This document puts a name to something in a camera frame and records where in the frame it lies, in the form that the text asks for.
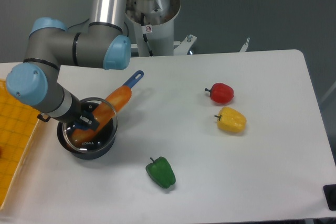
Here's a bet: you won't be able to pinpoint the green toy bell pepper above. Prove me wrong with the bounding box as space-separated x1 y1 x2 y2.
145 156 176 189

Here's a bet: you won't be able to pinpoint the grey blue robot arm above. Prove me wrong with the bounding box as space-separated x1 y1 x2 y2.
6 0 131 130

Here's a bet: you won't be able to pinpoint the toy baguette bread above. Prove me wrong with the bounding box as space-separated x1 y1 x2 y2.
71 85 132 148

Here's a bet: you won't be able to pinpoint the black device at table edge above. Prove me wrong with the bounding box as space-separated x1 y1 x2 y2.
323 184 336 211

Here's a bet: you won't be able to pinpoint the red toy bell pepper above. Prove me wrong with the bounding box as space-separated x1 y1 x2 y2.
204 83 234 104

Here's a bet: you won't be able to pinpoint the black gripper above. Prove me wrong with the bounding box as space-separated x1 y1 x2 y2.
37 95 100 130

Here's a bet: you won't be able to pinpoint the dark pot with blue handle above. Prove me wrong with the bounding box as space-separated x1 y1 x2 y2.
57 70 144 159

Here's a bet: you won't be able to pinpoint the glass pot lid blue knob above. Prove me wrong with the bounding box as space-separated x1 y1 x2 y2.
57 97 118 159

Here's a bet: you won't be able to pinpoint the yellow plastic basket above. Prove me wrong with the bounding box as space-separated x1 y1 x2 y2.
1 79 40 210

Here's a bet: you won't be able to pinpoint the yellow toy bell pepper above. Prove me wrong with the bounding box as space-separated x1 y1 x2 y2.
214 106 247 133

